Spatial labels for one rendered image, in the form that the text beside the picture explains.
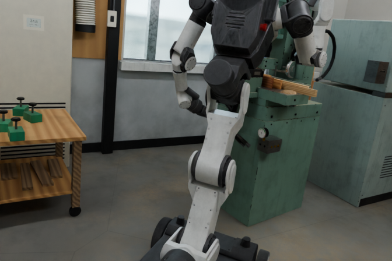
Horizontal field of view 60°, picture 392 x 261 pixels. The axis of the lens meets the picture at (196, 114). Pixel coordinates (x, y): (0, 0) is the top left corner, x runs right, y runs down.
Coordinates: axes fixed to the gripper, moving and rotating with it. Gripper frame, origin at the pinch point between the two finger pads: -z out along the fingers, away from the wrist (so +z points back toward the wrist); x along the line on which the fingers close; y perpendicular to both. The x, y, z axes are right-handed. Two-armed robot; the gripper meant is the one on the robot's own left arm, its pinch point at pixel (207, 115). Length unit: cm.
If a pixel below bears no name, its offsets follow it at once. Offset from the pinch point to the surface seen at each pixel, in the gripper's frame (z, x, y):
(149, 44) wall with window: -13, -129, 52
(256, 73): -6.3, 15.3, 34.5
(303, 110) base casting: -51, 26, 34
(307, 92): -24, 40, 36
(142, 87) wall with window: -28, -129, 15
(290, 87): -24, 28, 37
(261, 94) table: -13.8, 18.6, 25.1
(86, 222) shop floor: 18, -34, -90
